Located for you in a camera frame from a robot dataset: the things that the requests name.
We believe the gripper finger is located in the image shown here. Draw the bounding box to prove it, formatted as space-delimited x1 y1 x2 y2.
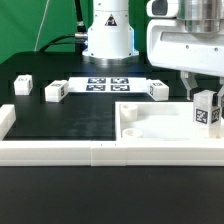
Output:
180 71 200 100
217 77 224 108

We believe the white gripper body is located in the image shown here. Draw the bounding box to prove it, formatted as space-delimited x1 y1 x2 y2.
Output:
146 0 224 77

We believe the white square tabletop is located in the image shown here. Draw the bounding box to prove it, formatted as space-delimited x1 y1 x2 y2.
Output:
113 100 214 141

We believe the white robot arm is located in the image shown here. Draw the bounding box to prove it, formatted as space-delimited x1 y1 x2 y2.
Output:
83 0 224 107

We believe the white U-shaped fence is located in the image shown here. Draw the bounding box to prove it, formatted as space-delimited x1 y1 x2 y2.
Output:
0 104 224 166

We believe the black cable bundle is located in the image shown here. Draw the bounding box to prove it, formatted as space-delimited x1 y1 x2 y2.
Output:
39 0 89 54

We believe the white marker base plate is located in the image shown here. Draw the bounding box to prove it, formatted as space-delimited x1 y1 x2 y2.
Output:
68 77 147 93

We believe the thin white cable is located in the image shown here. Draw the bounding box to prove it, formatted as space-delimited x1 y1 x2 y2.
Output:
33 0 52 53

